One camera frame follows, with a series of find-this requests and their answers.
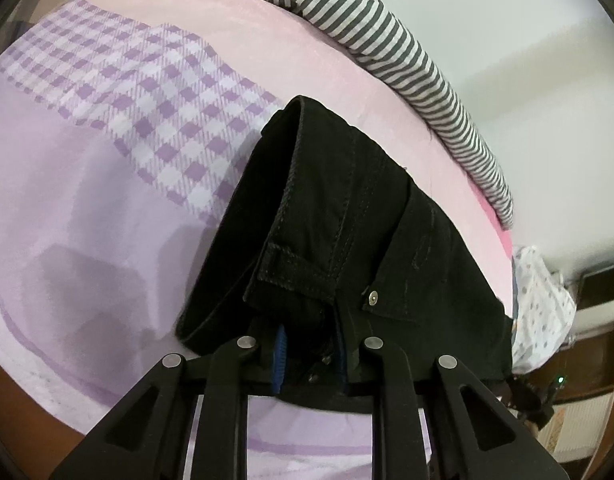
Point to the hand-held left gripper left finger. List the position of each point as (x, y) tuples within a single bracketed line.
[(279, 360)]

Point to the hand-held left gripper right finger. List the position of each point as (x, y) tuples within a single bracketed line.
[(341, 360)]

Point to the black pants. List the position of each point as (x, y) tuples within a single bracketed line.
[(347, 240)]

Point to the white radiator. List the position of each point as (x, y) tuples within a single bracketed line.
[(582, 422)]

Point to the brown wooden furniture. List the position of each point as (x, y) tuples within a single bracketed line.
[(594, 355)]

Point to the white dotted pillow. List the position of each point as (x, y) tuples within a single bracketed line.
[(539, 310)]

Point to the pink purple checkered bed sheet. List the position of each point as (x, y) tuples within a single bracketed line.
[(137, 160)]

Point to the grey white striped blanket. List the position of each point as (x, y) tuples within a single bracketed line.
[(387, 45)]

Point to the dark wall-mounted screen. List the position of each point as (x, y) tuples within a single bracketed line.
[(604, 285)]

